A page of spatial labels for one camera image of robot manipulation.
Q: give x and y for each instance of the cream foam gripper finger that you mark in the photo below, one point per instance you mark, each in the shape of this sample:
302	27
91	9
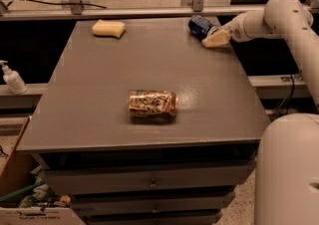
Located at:
216	37

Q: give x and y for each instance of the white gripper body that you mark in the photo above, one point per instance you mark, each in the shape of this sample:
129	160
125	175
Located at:
236	31

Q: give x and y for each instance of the blue pepsi can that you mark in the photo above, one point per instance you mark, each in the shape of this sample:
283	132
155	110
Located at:
200	26

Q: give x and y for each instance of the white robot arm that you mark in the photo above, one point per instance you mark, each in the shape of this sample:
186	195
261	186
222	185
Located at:
287	162

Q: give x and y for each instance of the crushed orange drink can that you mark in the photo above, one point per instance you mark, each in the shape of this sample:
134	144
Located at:
152	103

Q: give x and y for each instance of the yellow sponge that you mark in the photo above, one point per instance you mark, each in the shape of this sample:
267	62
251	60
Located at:
108	28

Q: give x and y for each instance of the grey drawer cabinet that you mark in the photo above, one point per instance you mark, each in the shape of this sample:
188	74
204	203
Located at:
120	169

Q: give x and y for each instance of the white pump bottle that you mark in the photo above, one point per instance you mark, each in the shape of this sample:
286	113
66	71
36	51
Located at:
13	80

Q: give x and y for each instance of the cardboard box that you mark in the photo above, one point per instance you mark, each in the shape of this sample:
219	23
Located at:
15	174

